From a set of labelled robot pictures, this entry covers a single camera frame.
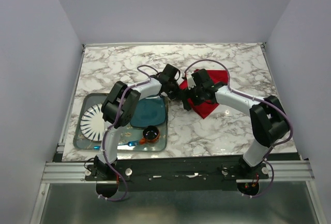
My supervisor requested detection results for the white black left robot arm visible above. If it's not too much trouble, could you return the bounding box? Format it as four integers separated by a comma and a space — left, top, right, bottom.
94, 64, 180, 181

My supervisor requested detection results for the brown ceramic cup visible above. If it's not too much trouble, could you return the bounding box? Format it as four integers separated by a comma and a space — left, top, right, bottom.
139, 126, 160, 145

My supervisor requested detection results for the black mounting base plate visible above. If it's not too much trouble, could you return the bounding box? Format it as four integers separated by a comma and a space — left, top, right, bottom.
85, 155, 269, 192

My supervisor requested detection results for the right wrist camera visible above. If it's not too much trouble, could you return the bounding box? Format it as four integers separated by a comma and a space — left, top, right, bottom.
186, 69, 214, 89

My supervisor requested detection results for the red cloth napkin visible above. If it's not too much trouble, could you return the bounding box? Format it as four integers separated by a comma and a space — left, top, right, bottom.
179, 70, 229, 118

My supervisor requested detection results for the aluminium frame rail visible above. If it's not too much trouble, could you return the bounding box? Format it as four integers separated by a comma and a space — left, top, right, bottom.
41, 160, 315, 184

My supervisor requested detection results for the teal square plate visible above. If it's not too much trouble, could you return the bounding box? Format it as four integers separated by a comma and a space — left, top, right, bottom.
130, 97, 166, 128

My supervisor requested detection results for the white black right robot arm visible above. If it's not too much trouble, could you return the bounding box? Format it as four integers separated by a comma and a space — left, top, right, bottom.
181, 82, 293, 178

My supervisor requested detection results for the blue handled utensil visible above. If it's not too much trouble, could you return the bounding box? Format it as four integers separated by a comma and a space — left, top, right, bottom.
93, 141, 140, 150

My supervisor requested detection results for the white blue striped plate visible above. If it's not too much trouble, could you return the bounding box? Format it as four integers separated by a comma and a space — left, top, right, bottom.
80, 103, 104, 142

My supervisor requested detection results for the glass rectangular tray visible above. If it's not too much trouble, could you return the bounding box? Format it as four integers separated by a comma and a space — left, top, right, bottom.
73, 93, 168, 152

